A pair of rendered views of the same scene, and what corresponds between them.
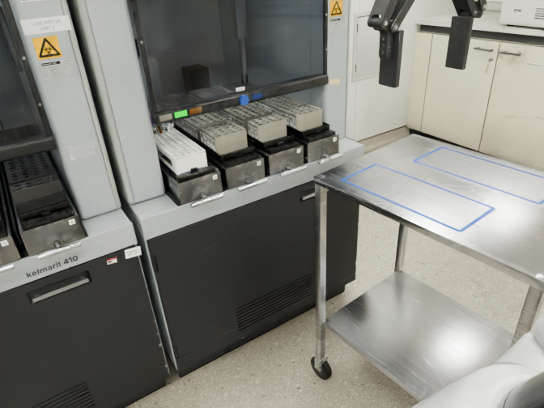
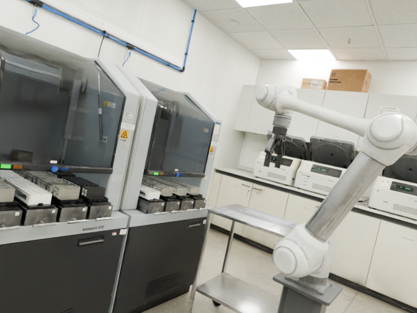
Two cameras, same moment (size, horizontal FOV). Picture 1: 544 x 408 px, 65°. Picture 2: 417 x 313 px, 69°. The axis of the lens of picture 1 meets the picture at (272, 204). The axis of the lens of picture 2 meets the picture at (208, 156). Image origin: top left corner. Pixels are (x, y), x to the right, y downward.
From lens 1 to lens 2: 1.03 m
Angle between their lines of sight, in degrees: 34
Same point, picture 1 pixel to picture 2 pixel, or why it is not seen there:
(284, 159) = (187, 204)
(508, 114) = not seen: hidden behind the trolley
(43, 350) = (67, 277)
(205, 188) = (157, 208)
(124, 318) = (105, 270)
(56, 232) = (102, 210)
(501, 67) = (253, 195)
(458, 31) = (278, 158)
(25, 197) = (91, 192)
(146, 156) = (136, 188)
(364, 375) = not seen: outside the picture
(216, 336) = (134, 298)
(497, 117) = not seen: hidden behind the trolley
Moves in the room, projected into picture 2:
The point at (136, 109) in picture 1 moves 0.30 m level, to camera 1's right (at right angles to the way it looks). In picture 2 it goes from (141, 167) to (186, 174)
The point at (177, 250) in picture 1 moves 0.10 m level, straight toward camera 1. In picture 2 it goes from (138, 237) to (145, 243)
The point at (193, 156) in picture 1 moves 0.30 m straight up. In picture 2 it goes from (156, 193) to (165, 147)
